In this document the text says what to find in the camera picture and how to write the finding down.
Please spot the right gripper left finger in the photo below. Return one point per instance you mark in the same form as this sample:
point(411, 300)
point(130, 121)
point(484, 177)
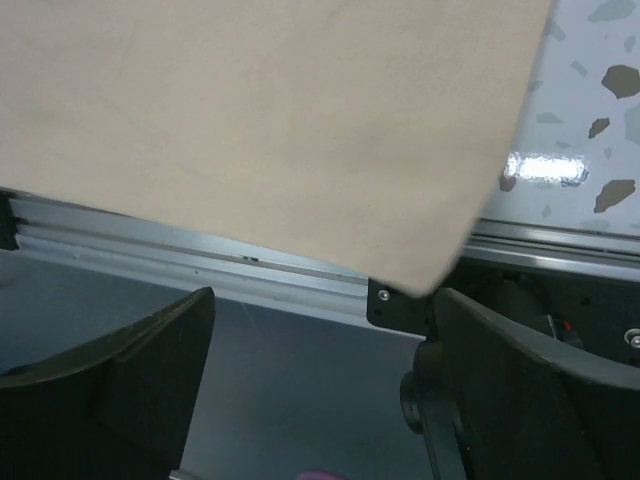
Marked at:
point(117, 407)

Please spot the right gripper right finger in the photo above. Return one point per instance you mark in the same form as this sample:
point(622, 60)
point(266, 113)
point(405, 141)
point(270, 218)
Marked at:
point(495, 399)

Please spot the beige surgical drape cloth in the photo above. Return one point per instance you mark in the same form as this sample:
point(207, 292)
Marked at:
point(368, 134)

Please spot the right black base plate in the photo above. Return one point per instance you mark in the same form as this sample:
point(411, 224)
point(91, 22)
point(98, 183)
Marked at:
point(598, 315)

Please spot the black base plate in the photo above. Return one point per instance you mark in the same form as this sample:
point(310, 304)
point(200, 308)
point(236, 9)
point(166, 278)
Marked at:
point(8, 228)
point(598, 315)

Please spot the aluminium frame rail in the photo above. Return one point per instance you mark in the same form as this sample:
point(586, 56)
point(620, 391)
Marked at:
point(154, 253)

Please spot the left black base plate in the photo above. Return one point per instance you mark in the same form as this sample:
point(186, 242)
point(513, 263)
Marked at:
point(8, 228)

